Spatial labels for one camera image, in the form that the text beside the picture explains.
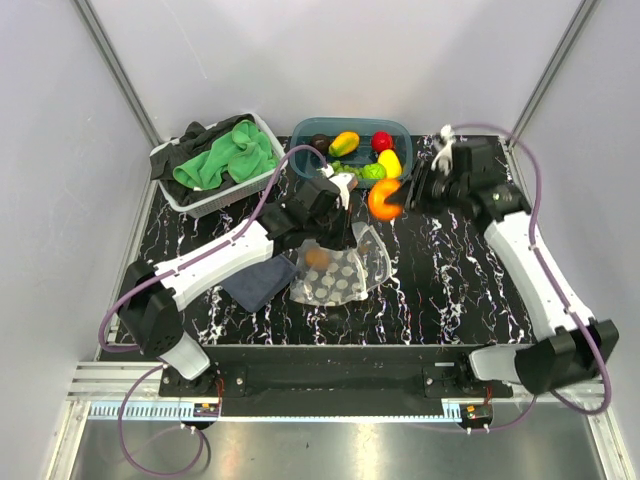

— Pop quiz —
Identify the green fake wrinkled fruit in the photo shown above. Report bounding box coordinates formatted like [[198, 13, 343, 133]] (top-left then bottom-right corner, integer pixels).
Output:
[[360, 162, 387, 180]]

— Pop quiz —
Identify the dark brown fake fruit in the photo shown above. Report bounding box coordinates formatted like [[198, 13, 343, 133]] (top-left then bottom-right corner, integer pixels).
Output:
[[309, 134, 332, 155]]

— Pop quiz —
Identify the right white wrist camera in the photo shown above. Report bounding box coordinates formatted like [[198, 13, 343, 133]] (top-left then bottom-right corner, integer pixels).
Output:
[[431, 124, 456, 177]]

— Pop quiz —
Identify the white plastic basket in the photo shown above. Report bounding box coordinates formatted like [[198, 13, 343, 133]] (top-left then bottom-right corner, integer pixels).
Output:
[[149, 113, 283, 218]]

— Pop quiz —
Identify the brown fake kiwi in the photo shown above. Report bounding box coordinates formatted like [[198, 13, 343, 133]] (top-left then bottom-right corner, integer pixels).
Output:
[[304, 248, 331, 270]]

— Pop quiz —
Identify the teal plastic container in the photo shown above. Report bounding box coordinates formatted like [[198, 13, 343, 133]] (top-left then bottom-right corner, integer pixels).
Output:
[[289, 117, 414, 180]]

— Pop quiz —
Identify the dark blue folded cloth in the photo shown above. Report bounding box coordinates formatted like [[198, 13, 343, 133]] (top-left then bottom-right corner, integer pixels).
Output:
[[220, 255, 298, 313]]

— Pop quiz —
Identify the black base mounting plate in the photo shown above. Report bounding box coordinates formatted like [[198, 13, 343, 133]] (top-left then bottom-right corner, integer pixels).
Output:
[[159, 345, 512, 421]]

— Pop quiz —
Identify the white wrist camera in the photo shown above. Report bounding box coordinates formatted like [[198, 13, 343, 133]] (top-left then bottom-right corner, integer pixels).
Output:
[[431, 124, 456, 177], [319, 166, 358, 210]]

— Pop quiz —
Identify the red fake apple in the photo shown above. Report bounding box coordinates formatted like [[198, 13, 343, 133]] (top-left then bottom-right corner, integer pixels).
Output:
[[371, 131, 394, 153]]

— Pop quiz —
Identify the polka dot zip top bag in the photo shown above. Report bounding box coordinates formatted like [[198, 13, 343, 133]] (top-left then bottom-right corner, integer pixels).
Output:
[[289, 222, 391, 307]]

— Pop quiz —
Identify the yellow fake mango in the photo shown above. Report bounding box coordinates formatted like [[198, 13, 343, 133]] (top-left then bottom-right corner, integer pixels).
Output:
[[378, 149, 403, 178]]

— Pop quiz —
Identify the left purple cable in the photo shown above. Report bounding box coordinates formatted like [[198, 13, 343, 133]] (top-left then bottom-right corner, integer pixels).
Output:
[[98, 144, 331, 476]]

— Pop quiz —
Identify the orange fake orange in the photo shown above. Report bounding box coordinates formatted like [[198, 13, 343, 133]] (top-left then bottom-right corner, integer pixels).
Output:
[[367, 178, 403, 222]]

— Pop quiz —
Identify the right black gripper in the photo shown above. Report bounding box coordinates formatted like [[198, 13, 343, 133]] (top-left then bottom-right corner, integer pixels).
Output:
[[386, 158, 466, 218]]

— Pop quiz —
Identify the black cloth in basket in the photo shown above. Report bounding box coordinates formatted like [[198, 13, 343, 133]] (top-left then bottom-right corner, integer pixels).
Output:
[[149, 113, 254, 207]]

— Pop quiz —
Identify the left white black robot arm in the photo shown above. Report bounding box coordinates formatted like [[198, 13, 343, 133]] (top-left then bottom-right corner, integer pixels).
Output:
[[115, 173, 357, 396]]

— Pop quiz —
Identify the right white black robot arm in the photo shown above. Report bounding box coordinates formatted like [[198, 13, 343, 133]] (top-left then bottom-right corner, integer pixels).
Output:
[[384, 138, 619, 406]]

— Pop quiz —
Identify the yellow orange fake papaya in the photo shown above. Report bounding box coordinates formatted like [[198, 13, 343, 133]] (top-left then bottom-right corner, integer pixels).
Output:
[[328, 131, 360, 158]]

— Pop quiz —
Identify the green fake grape bunch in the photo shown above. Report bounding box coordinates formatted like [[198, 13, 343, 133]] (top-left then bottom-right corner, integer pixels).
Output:
[[330, 161, 362, 178]]

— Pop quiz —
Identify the green towel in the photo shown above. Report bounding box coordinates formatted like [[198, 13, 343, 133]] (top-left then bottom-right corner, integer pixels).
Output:
[[173, 120, 279, 191]]

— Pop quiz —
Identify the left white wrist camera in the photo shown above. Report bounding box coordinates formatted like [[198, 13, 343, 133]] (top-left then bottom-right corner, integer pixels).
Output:
[[319, 166, 358, 210]]

